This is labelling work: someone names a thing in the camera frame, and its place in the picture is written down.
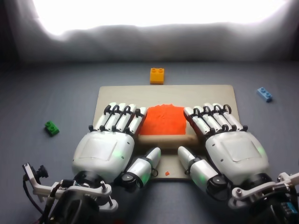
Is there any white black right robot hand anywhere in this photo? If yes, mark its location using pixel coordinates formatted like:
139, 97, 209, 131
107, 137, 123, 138
177, 102, 271, 201

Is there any wooden rolling pin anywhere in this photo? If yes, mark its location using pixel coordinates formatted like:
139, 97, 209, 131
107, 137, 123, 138
136, 134, 204, 150

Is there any blue toy brick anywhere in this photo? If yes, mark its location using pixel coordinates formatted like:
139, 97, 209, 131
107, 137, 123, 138
256, 87, 274, 103

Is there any orange play dough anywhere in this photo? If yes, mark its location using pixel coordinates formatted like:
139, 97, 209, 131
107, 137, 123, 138
139, 104, 187, 136

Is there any light wooden board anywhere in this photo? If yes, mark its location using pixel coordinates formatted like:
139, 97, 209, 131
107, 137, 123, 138
93, 84, 242, 182

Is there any yellow toy brick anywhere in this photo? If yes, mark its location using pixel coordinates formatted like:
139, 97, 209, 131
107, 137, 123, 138
149, 67, 166, 85

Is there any white backdrop sheet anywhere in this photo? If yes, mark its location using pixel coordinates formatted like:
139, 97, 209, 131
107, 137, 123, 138
0, 0, 299, 63

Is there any green toy brick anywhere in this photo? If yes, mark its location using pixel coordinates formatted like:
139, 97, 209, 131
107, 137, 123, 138
44, 120, 60, 137

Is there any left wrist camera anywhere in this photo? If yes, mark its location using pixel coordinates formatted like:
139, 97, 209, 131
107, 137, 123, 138
22, 162, 50, 187

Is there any dark left camera cable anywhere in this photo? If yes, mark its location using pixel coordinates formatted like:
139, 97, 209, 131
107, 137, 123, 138
22, 179, 45, 217

